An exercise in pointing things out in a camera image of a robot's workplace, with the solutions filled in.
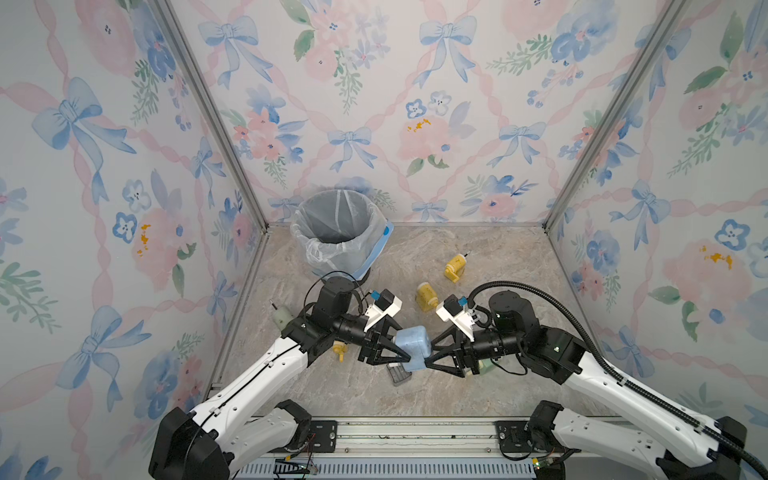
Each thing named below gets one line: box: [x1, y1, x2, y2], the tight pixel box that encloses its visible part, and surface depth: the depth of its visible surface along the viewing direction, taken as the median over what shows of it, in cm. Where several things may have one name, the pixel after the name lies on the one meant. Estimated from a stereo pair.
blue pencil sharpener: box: [395, 326, 431, 372], surface depth 61 cm
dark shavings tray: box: [386, 362, 412, 387], surface depth 85 cm
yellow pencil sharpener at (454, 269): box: [444, 254, 467, 283], surface depth 102 cm
